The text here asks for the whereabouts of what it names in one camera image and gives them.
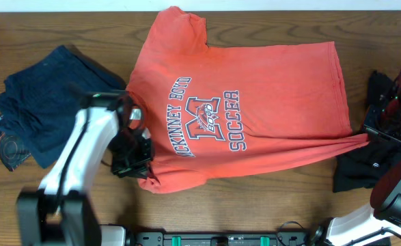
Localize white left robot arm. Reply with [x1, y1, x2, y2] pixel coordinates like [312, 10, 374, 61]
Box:
[16, 91, 154, 246]

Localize orange soccer t-shirt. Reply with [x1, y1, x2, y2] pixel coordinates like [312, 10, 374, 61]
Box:
[127, 7, 368, 193]

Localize black garment with white logos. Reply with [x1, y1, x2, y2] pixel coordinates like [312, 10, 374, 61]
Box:
[333, 71, 401, 193]

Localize folded navy blue garment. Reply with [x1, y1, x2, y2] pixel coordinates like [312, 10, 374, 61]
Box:
[0, 45, 125, 168]

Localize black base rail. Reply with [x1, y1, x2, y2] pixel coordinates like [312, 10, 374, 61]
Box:
[124, 230, 332, 246]

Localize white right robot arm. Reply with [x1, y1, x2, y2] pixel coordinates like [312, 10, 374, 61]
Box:
[306, 70, 401, 245]

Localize dark garment with orange print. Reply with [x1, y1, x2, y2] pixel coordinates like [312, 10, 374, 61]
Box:
[0, 115, 31, 172]

